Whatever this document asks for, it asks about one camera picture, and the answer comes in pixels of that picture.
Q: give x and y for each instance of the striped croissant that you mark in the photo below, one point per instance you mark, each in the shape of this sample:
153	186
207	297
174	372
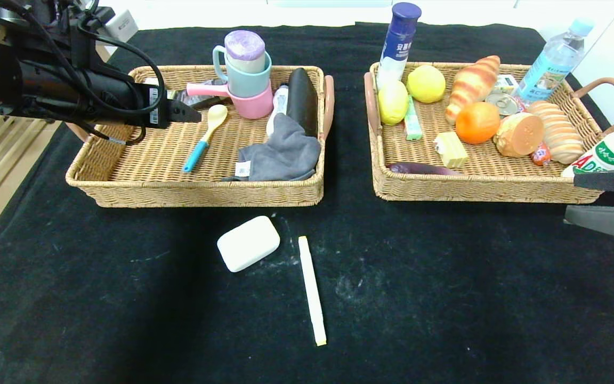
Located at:
472	82

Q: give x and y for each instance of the white green milk bottle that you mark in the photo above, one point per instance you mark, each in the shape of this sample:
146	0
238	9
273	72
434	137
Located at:
613	149

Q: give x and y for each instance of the oval yellow lemon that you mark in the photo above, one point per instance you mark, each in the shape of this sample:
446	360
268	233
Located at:
392	102

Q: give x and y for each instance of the small white green carton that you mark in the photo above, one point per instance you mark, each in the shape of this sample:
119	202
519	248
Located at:
508	84

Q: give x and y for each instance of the purple eggplant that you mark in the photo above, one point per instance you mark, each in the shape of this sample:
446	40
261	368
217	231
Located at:
424	169

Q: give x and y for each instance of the white soap bar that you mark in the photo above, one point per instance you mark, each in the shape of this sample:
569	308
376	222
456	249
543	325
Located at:
247	244

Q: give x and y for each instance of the white table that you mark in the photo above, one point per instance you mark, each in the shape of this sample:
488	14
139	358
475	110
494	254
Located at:
232	13

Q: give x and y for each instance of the round brown bun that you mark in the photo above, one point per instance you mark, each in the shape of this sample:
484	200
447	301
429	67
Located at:
520	134

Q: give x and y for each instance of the teal mug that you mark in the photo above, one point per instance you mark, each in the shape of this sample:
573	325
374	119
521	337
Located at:
245	82

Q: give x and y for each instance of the white tube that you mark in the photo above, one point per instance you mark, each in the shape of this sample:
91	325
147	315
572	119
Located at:
280	101

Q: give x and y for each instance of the grey cloth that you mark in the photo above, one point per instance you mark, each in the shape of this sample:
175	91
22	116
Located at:
280	154

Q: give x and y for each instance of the red sausage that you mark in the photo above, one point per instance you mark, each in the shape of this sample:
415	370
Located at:
540	154

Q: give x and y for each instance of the woven wicker basket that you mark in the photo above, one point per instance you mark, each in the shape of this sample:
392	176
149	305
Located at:
445	184
152	170

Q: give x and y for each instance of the silver foil packet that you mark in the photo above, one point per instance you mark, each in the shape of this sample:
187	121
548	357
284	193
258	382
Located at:
172	96

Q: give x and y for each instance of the ridged long bread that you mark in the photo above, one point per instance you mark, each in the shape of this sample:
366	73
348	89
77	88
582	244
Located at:
560	130

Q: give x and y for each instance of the orange mandarin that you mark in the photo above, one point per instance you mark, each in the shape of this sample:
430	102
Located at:
477	122

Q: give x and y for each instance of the round yellow fruit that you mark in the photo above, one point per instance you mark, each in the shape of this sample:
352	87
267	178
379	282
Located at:
426	84

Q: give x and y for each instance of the tin can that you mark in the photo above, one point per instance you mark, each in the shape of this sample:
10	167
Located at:
505	102

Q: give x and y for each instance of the clear water bottle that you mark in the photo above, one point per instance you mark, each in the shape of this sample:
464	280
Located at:
552	64

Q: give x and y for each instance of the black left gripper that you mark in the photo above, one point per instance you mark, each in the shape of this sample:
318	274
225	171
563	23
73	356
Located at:
156	106

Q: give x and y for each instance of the white marker pen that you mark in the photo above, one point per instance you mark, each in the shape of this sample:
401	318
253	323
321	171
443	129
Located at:
311	288

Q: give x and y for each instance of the silver metal box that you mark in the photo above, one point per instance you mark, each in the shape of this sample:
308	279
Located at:
120	24

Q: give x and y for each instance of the yellow butter block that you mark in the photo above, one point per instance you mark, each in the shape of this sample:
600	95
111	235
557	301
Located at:
451	150

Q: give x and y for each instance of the white bottle with blue cap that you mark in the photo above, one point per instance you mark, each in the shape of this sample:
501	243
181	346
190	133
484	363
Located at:
398	48

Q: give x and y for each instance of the black plastic pouch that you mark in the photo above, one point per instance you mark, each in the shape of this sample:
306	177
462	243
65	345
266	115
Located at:
200	98

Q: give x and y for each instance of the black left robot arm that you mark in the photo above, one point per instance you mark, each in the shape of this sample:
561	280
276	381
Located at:
72	90

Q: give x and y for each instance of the green gum pack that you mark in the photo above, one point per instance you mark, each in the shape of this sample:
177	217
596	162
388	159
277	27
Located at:
412	125

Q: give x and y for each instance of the purple trash bag roll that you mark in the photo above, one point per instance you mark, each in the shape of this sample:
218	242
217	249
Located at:
244	48

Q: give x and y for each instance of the black oblong case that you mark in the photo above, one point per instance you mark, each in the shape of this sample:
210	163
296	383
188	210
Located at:
301	98

